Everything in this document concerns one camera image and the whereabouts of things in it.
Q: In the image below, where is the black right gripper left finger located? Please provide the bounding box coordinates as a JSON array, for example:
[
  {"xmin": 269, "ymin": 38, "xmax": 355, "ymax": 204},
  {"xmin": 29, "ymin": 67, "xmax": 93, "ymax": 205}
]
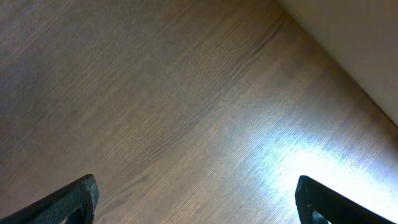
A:
[{"xmin": 1, "ymin": 174, "xmax": 99, "ymax": 224}]

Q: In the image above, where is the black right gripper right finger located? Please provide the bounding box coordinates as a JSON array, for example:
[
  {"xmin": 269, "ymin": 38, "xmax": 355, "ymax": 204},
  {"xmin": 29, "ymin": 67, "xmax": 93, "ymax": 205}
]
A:
[{"xmin": 295, "ymin": 175, "xmax": 394, "ymax": 224}]

